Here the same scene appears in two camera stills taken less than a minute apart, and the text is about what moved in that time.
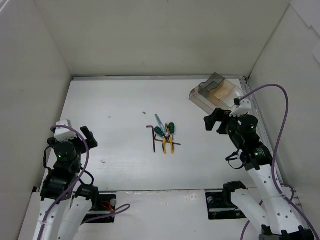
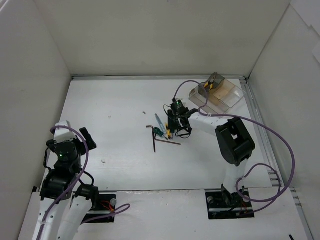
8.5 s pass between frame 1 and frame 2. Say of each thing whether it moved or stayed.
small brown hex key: stayed
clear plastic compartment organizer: stayed
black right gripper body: moved
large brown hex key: stayed
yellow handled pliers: moved
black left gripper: stayed
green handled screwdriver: moved
